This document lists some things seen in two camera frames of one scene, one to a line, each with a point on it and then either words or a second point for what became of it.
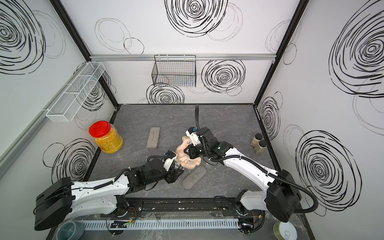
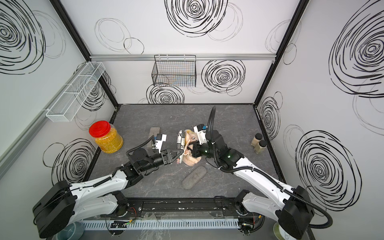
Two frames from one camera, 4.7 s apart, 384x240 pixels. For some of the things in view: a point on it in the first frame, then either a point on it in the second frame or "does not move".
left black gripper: (173, 175) -> (165, 159)
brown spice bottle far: (258, 136) does not move
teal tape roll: (70, 230) does not move
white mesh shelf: (64, 109) does not move
